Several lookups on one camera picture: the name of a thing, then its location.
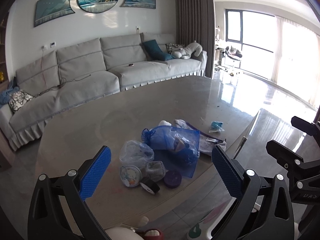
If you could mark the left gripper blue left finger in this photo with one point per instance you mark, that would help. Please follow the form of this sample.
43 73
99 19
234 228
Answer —
47 219

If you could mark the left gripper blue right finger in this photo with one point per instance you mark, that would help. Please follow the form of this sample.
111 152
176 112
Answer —
262 208

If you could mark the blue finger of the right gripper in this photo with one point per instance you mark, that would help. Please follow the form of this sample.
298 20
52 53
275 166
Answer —
310 129
283 155

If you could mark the small blue wrapper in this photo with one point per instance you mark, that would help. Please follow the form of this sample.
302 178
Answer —
216 126

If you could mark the purple round lid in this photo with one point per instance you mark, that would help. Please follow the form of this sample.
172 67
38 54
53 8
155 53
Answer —
172 179

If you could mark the blue mesh drawstring bag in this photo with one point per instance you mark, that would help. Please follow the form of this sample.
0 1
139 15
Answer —
177 148

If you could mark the grey fabric pouch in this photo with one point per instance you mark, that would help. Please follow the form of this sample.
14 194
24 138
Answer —
155 170

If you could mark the round cartoon tin lid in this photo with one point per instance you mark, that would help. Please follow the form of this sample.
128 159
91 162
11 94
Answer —
130 175

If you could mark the clear plastic bag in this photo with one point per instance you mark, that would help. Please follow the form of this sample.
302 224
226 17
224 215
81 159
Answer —
136 153

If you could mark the sheer white curtain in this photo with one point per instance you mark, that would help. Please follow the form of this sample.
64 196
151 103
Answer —
297 61

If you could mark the red slipper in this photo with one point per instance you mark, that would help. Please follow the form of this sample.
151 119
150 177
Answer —
152 234

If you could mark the white chair with clutter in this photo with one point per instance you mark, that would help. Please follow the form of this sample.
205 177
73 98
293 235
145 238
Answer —
226 57

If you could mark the black white patterned pillow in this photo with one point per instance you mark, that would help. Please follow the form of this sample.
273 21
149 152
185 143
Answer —
18 99

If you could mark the white plush toy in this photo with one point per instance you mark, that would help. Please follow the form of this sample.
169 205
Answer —
186 53

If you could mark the grey sectional sofa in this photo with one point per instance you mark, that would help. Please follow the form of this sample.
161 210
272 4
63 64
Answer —
75 75

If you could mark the floral pillow right sofa end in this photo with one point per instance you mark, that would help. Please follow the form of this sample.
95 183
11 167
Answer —
172 47

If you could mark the teal cushion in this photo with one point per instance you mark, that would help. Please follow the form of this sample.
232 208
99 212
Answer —
154 51

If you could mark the grey curtain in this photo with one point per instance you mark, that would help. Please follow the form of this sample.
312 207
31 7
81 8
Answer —
195 21

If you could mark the left blue wall panel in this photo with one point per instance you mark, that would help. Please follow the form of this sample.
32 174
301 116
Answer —
47 10

